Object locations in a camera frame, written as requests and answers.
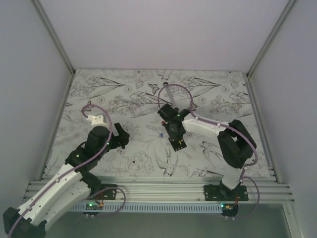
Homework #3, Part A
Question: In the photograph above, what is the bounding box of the black fuse box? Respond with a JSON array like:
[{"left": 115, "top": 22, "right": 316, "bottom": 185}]
[{"left": 169, "top": 138, "right": 187, "bottom": 152}]

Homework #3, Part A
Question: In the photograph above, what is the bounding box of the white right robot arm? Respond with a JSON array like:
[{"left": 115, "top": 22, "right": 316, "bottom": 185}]
[{"left": 158, "top": 104, "right": 257, "bottom": 201}]

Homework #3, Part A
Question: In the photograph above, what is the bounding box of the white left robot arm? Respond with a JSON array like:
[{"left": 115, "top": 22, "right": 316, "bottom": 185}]
[{"left": 3, "top": 123, "right": 130, "bottom": 238}]

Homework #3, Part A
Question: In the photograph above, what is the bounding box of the clear plastic fuse cover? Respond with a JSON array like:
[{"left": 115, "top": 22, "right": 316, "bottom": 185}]
[{"left": 130, "top": 106, "right": 143, "bottom": 118}]

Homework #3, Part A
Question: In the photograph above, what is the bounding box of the silver ratchet wrench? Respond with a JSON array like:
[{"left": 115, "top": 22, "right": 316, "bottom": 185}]
[{"left": 163, "top": 82, "right": 179, "bottom": 111}]

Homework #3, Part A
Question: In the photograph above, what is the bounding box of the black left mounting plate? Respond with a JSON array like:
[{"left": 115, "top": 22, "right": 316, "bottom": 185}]
[{"left": 87, "top": 184, "right": 117, "bottom": 200}]

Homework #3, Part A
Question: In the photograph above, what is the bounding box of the black mounting plate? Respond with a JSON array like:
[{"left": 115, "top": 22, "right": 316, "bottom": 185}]
[
  {"left": 204, "top": 184, "right": 249, "bottom": 202},
  {"left": 87, "top": 184, "right": 117, "bottom": 200}
]

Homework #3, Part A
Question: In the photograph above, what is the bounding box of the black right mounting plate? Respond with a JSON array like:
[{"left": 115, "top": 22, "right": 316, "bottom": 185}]
[{"left": 204, "top": 184, "right": 249, "bottom": 202}]

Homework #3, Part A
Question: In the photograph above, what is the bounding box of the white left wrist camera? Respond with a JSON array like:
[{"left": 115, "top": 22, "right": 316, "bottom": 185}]
[{"left": 86, "top": 115, "right": 109, "bottom": 129}]

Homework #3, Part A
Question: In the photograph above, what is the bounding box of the white slotted cable duct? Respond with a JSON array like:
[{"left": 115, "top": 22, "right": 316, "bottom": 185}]
[{"left": 70, "top": 202, "right": 224, "bottom": 214}]

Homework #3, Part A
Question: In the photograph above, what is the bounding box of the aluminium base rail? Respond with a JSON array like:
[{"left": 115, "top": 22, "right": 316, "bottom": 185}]
[{"left": 23, "top": 176, "right": 295, "bottom": 204}]

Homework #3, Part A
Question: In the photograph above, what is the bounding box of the aluminium frame post right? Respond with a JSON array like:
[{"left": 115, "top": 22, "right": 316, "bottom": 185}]
[{"left": 246, "top": 0, "right": 298, "bottom": 77}]

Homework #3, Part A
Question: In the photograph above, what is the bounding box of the aluminium frame post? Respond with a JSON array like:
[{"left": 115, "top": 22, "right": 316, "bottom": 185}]
[
  {"left": 30, "top": 0, "right": 75, "bottom": 75},
  {"left": 246, "top": 0, "right": 298, "bottom": 77}
]

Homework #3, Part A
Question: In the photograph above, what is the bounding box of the aluminium frame post left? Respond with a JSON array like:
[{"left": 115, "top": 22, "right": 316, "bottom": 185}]
[{"left": 30, "top": 0, "right": 75, "bottom": 75}]

